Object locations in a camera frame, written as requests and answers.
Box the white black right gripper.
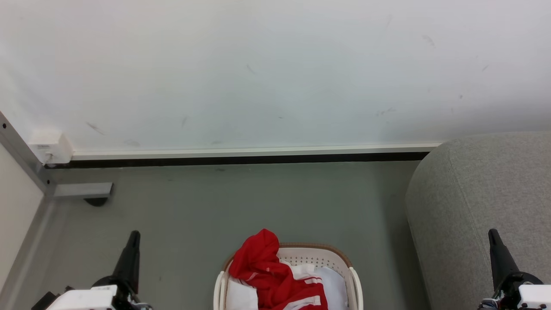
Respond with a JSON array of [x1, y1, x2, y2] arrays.
[[478, 229, 551, 310]]

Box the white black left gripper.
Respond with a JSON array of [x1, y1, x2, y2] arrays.
[[45, 231, 152, 310]]

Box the white cloth garment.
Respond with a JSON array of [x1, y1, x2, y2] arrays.
[[225, 278, 260, 310]]

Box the red jersey with white stripes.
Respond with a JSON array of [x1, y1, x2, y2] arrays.
[[228, 229, 328, 310]]

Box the white laundry basket brown rim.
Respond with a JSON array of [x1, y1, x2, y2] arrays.
[[213, 243, 364, 310]]

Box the grey fabric sofa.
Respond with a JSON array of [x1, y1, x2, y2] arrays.
[[406, 131, 551, 310]]

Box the beige partition panel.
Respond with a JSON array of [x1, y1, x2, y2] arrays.
[[0, 144, 45, 290]]

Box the white and black baseboard strip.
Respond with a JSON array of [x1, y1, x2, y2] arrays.
[[45, 143, 444, 169]]

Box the pale bluish white garment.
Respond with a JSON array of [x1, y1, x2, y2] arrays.
[[316, 266, 349, 310]]

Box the white wall junction box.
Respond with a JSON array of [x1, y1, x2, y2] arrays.
[[28, 130, 74, 165]]

